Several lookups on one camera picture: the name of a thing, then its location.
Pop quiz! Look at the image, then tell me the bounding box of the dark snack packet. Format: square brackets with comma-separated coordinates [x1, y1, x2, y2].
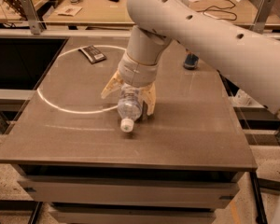
[79, 45, 106, 64]

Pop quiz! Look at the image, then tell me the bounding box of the white drawer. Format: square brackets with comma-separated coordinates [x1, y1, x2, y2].
[19, 176, 239, 209]
[49, 206, 216, 224]

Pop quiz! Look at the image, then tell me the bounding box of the left metal bracket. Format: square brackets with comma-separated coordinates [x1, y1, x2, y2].
[20, 0, 44, 35]

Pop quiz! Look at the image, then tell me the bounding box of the lower white drawer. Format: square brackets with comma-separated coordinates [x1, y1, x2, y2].
[49, 206, 216, 224]

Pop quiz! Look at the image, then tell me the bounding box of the metal bracket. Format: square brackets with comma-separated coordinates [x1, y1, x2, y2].
[250, 0, 275, 34]
[20, 0, 44, 35]

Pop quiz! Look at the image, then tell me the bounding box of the small paper card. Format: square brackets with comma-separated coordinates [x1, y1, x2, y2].
[55, 5, 82, 17]

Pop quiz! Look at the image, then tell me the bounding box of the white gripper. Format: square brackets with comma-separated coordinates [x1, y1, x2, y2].
[101, 52, 159, 116]

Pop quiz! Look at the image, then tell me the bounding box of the Red Bull can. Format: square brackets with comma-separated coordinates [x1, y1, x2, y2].
[183, 50, 199, 70]

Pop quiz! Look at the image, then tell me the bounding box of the right metal bracket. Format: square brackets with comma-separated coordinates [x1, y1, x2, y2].
[250, 0, 275, 34]

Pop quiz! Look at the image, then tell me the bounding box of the clear plastic water bottle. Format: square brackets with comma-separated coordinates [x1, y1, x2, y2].
[118, 84, 143, 133]

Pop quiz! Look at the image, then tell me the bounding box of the black cable on desk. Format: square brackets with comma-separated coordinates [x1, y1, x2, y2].
[186, 0, 238, 21]

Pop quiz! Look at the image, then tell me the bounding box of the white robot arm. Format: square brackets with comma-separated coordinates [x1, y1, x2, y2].
[102, 0, 280, 119]

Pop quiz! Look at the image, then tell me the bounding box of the upper white drawer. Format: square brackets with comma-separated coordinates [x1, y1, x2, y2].
[19, 176, 239, 209]

